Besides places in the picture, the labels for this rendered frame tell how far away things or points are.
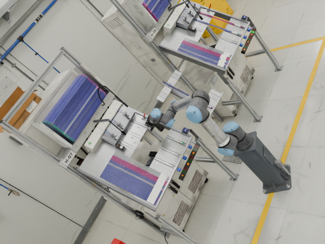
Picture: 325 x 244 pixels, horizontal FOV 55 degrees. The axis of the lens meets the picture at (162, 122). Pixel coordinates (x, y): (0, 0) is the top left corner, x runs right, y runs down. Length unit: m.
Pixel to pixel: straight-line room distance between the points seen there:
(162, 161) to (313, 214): 1.20
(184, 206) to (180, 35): 1.71
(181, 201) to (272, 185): 0.85
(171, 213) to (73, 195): 1.67
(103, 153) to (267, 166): 1.33
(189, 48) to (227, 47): 0.37
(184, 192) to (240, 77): 1.51
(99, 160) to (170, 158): 0.58
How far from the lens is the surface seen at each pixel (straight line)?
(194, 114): 2.04
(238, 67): 3.78
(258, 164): 2.63
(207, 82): 3.35
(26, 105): 2.84
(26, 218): 4.15
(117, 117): 2.73
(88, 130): 2.68
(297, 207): 2.74
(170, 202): 3.00
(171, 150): 2.64
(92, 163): 2.67
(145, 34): 3.18
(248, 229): 2.84
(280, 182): 2.83
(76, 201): 4.33
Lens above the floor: 2.25
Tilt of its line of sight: 29 degrees down
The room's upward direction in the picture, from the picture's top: 46 degrees counter-clockwise
